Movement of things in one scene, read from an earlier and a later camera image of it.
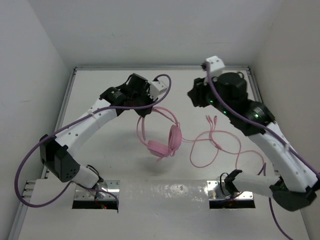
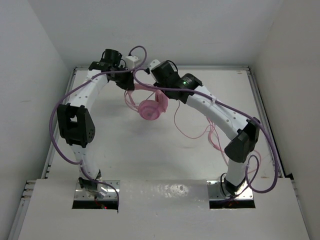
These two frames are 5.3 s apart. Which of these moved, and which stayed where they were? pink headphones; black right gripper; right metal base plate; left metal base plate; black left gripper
Moved: black left gripper; black right gripper; pink headphones
Stayed: right metal base plate; left metal base plate
